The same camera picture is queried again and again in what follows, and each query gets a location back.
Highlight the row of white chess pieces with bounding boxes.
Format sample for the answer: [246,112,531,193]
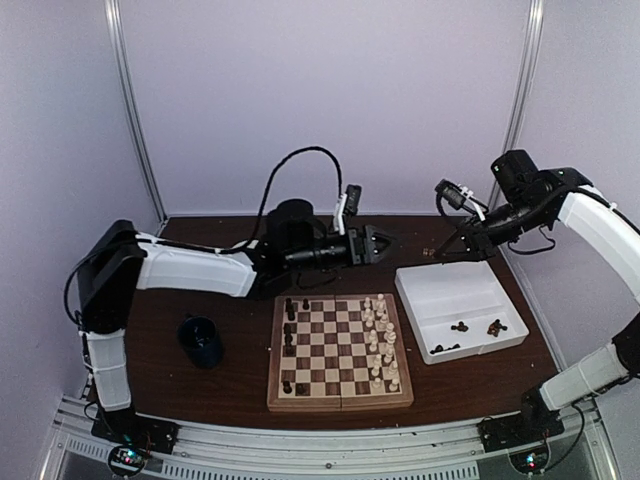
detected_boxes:
[361,293,401,395]

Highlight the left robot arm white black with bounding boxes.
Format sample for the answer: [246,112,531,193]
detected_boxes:
[63,194,395,444]

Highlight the pile of brown chess pieces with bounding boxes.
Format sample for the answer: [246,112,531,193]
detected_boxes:
[450,319,508,337]

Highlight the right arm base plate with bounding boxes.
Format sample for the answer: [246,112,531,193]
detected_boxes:
[477,414,565,453]

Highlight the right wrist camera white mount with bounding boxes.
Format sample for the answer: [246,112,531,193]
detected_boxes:
[435,179,488,221]

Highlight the white plastic compartment tray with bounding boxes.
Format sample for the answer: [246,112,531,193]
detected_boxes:
[395,261,529,365]

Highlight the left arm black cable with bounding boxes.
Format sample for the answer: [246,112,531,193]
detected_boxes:
[62,146,347,321]

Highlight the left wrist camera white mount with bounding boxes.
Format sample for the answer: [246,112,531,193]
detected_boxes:
[332,184,362,235]

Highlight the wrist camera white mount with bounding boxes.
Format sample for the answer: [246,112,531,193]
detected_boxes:
[332,184,362,235]
[435,179,488,221]

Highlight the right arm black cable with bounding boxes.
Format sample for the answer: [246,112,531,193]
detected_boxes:
[433,179,556,256]

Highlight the aluminium frame post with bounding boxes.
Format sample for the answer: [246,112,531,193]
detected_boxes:
[487,0,546,166]
[104,0,168,223]

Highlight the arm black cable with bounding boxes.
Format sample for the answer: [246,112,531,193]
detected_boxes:
[433,179,556,256]
[62,146,347,321]

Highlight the right aluminium frame post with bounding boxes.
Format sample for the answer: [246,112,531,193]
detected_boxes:
[487,0,546,166]

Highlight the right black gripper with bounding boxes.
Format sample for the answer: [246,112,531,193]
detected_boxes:
[435,195,550,262]

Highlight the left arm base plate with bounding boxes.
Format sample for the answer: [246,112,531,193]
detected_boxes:
[91,416,179,454]

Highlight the wooden chess board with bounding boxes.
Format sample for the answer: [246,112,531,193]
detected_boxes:
[266,293,414,413]

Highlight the left aluminium frame post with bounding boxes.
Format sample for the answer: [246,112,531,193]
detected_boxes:
[104,0,168,223]

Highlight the dark blue mug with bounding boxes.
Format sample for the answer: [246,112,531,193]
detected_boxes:
[177,316,224,369]

